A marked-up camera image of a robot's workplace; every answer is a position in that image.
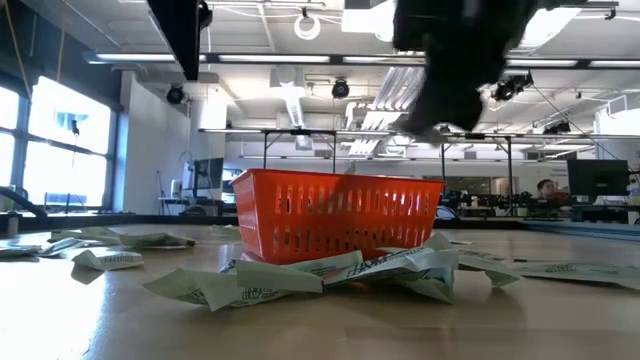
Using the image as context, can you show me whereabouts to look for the person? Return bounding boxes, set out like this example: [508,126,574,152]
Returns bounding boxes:
[534,178,572,207]

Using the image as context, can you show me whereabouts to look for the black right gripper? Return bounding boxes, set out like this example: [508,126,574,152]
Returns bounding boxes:
[391,0,542,136]

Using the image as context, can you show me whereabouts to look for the black ceiling camera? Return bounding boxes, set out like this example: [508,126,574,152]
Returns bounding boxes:
[330,78,352,100]
[165,84,186,106]

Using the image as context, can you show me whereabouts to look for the small grey post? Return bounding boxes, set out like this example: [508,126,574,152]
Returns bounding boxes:
[4,211,22,239]

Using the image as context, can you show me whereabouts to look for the black curved strut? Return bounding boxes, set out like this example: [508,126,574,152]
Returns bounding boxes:
[0,185,50,219]

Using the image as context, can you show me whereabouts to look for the black computer monitor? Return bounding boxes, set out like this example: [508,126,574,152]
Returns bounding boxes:
[192,156,226,191]
[566,158,632,198]

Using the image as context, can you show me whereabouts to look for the orange plastic basket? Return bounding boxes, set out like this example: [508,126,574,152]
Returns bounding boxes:
[230,168,445,266]

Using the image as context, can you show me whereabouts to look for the black rig frame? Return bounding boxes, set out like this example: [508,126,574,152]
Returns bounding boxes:
[260,128,338,175]
[438,131,515,217]

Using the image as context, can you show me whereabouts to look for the white cable coil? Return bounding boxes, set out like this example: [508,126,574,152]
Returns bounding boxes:
[292,13,323,42]

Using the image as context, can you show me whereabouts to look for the black ceiling spotlight cluster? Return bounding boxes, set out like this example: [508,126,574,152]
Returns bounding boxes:
[543,120,572,136]
[491,71,535,103]

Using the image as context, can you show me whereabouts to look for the yellow cable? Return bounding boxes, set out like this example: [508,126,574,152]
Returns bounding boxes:
[2,0,32,99]

